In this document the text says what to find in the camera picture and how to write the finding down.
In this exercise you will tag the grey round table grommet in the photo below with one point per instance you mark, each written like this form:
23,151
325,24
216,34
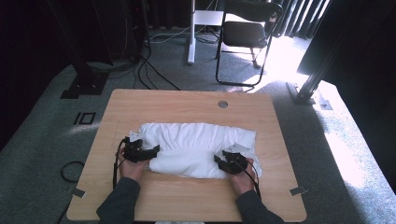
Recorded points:
222,104

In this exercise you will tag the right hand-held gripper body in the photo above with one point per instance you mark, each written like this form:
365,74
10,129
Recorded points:
236,163

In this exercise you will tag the dark pleated curtain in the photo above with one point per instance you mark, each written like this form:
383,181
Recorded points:
299,18

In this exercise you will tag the white pleated skirt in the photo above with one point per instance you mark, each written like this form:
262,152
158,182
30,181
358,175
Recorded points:
193,149

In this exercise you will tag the black stand with base plate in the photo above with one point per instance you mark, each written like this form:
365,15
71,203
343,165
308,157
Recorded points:
85,84

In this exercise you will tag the black metal profile stand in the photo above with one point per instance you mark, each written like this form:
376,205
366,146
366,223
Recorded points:
306,93

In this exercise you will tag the white desk frame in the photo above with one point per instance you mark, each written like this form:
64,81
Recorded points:
191,46

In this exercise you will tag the person's right hand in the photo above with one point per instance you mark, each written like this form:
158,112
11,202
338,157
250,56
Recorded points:
244,183

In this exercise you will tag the black folding chair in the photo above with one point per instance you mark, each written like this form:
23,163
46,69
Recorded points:
244,34

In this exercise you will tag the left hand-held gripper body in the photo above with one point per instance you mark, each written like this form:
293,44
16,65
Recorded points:
134,152

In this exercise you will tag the grey tape strip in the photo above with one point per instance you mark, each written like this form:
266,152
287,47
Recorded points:
78,193
298,190

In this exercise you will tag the person's left hand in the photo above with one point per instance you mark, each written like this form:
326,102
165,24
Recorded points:
130,171

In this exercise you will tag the dark plain curtain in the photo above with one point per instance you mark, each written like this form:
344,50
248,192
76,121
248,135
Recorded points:
367,77

